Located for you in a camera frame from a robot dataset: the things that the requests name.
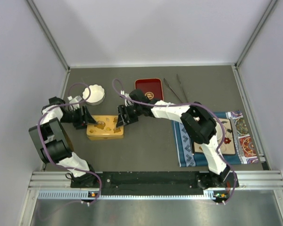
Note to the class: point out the gold cookie tin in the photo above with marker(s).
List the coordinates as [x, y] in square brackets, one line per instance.
[105, 137]

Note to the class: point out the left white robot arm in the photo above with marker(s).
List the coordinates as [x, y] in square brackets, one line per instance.
[53, 144]

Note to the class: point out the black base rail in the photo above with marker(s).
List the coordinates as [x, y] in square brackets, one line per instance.
[162, 183]

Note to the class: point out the white bowl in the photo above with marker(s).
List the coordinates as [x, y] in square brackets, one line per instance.
[219, 133]

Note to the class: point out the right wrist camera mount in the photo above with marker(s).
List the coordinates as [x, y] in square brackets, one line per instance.
[127, 98]

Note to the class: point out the red lacquer tray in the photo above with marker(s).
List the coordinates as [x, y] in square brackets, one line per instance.
[151, 87]

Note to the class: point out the floral square plate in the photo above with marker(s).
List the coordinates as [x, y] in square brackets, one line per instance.
[228, 146]

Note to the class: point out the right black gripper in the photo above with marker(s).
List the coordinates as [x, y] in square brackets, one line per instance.
[123, 110]

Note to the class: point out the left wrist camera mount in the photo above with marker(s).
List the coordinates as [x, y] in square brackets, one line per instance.
[74, 102]

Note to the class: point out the metal tongs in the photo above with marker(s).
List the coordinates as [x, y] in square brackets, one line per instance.
[181, 97]

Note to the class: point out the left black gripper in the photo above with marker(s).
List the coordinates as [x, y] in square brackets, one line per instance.
[84, 119]

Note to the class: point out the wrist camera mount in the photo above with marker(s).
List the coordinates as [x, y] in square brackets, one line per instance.
[127, 98]
[74, 102]

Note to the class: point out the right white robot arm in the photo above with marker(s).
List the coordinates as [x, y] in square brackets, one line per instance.
[197, 121]

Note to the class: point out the white scalloped dish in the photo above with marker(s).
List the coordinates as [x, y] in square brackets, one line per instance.
[94, 94]

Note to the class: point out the silver tin lid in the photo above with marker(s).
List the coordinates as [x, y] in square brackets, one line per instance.
[106, 125]

